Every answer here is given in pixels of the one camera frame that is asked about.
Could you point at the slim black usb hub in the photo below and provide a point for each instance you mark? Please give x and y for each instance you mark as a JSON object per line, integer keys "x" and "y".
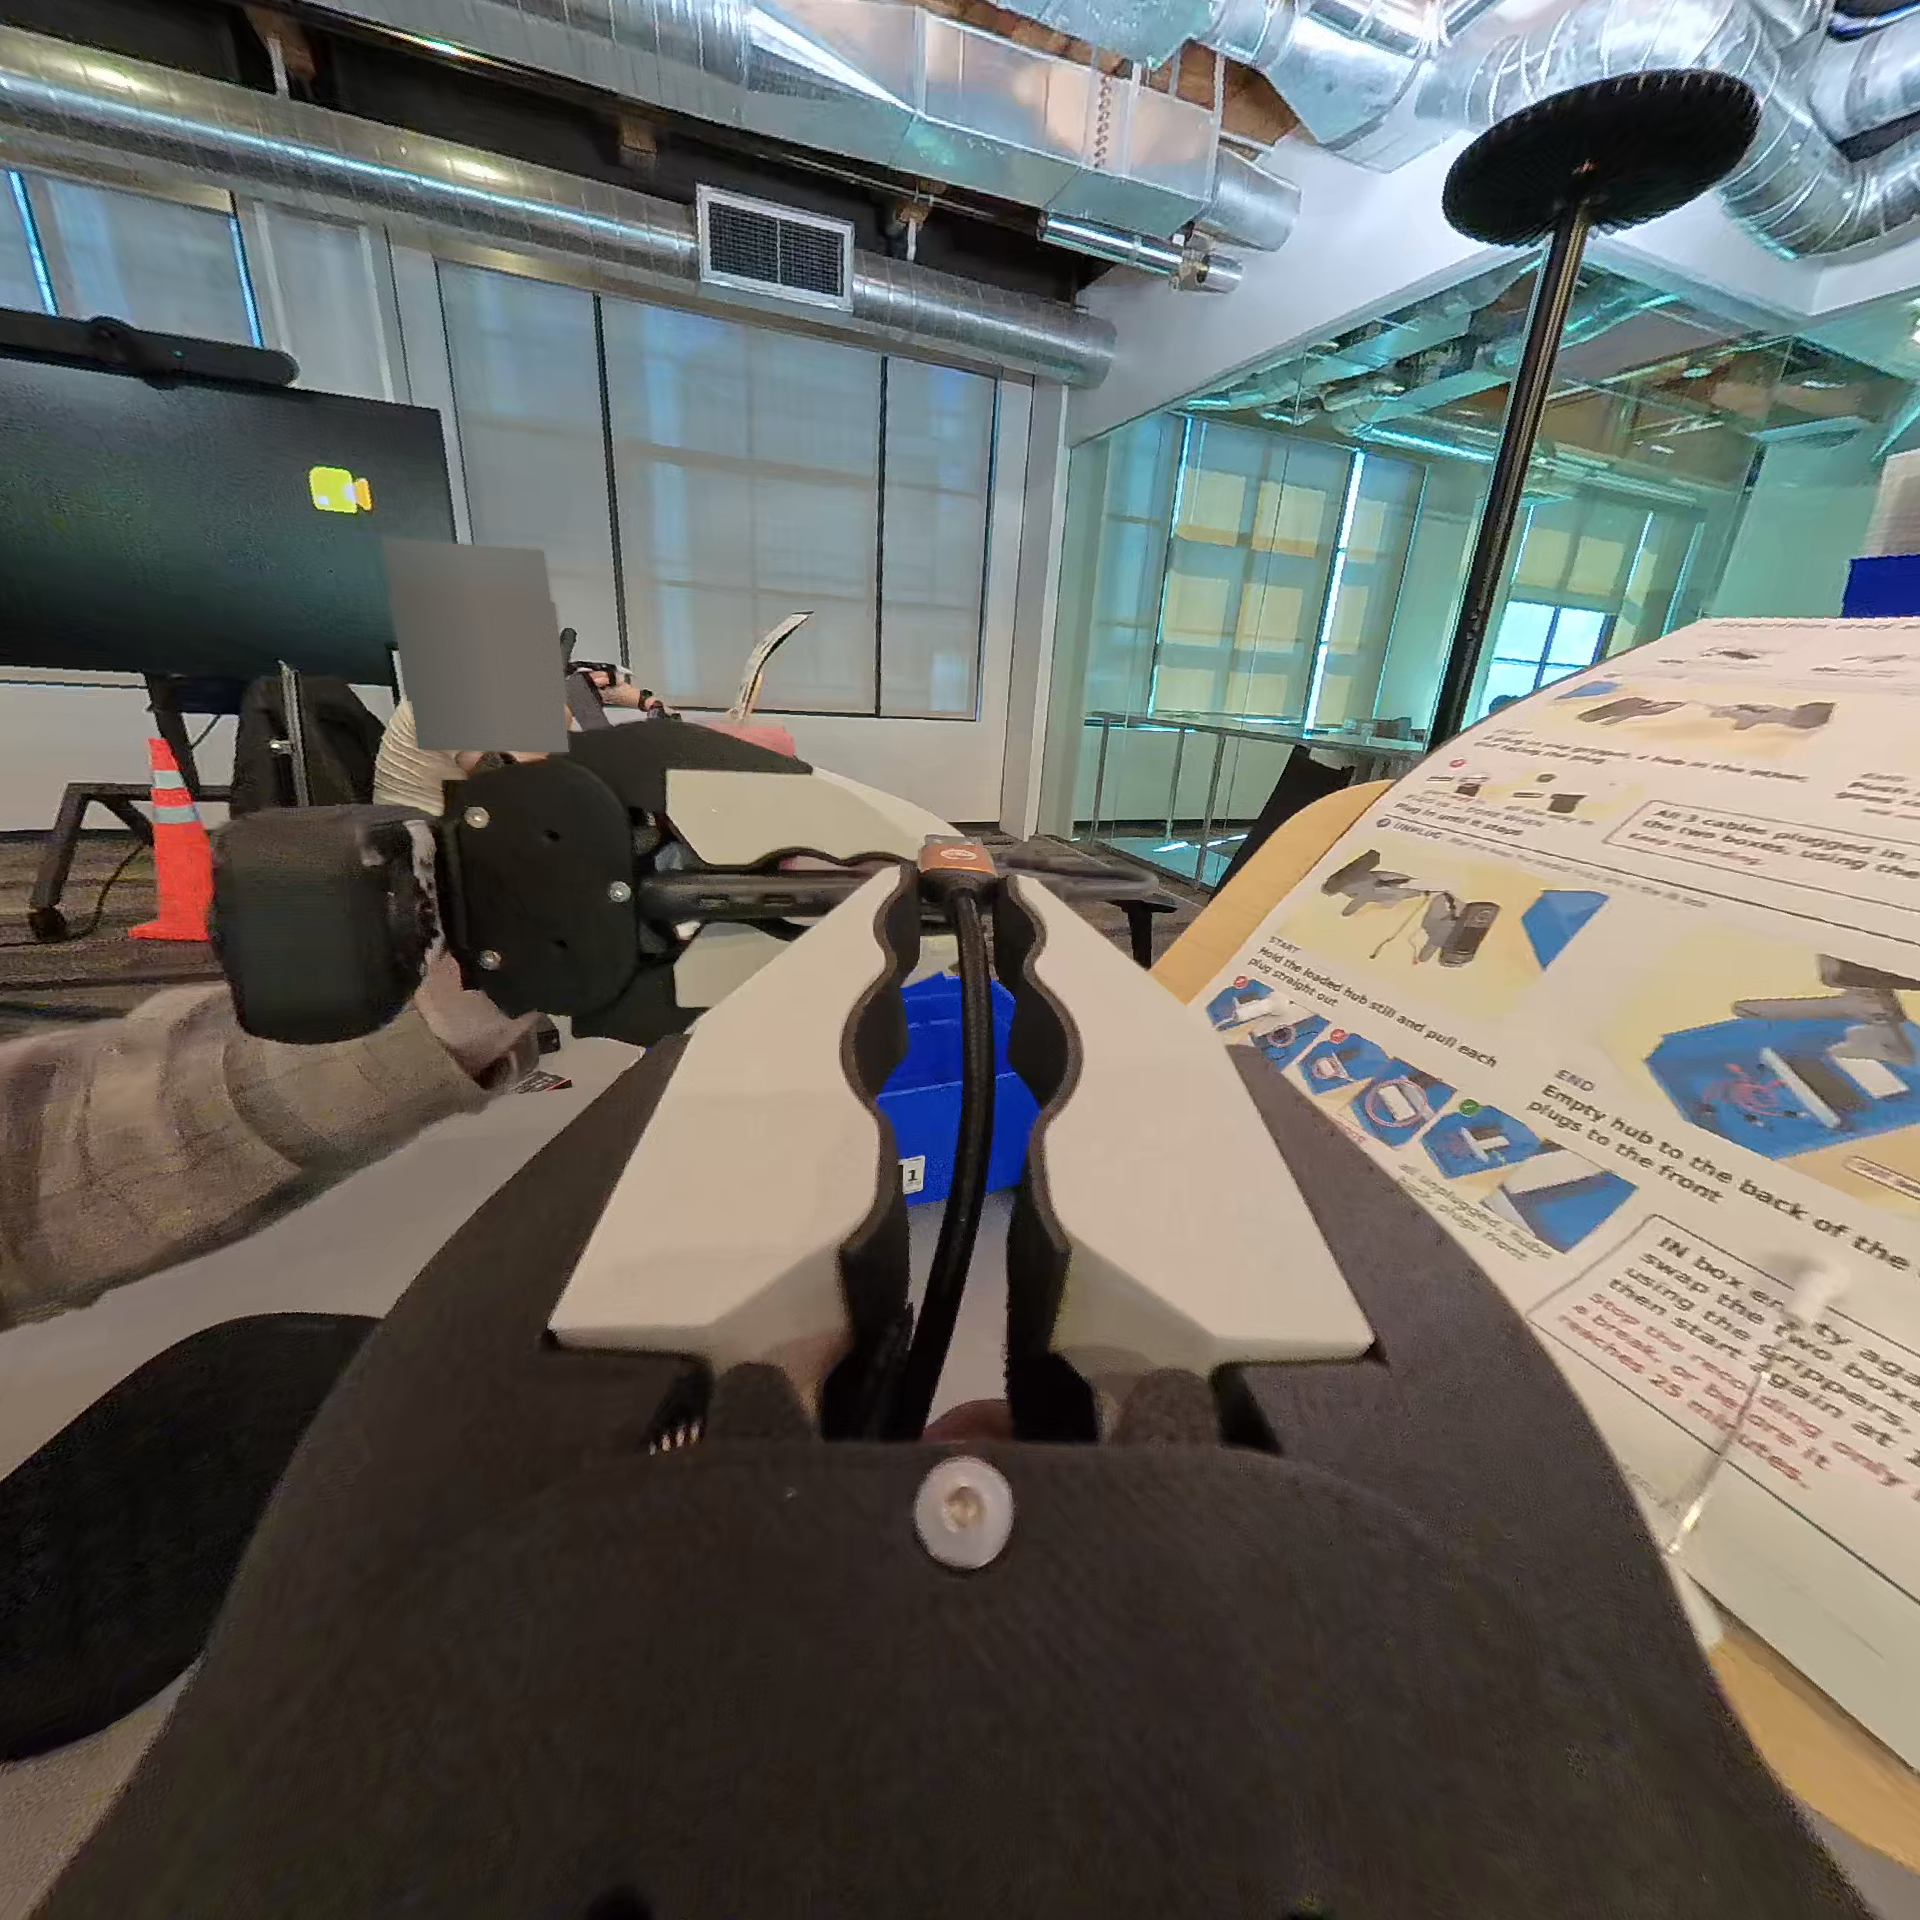
{"x": 991, "y": 871}

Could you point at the person's left forearm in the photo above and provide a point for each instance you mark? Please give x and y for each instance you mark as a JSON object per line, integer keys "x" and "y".
{"x": 181, "y": 1144}

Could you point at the black pole stand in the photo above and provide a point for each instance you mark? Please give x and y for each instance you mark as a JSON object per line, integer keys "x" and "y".
{"x": 1548, "y": 332}

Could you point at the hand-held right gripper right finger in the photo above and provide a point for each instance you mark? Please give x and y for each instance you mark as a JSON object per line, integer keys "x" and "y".
{"x": 1199, "y": 1202}

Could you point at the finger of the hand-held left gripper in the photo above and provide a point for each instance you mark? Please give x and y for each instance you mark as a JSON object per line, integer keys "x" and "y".
{"x": 742, "y": 961}
{"x": 796, "y": 820}

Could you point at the printed instruction sheet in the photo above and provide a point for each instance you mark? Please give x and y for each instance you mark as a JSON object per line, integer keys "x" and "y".
{"x": 1620, "y": 1085}

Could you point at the blue plastic bin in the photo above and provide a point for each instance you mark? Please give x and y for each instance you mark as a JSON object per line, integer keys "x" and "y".
{"x": 946, "y": 1094}

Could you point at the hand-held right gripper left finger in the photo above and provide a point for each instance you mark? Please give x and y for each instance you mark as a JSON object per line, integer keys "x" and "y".
{"x": 707, "y": 1202}

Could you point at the black wrist rest pad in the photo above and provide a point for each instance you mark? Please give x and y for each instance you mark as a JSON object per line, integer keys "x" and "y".
{"x": 152, "y": 1500}

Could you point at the white desk lamp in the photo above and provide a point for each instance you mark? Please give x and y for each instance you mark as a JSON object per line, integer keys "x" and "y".
{"x": 769, "y": 659}

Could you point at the instruction sheet on stand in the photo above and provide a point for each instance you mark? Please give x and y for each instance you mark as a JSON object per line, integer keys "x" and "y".
{"x": 1265, "y": 901}

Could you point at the orange plastic object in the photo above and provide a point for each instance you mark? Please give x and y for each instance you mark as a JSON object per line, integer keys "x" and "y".
{"x": 181, "y": 842}

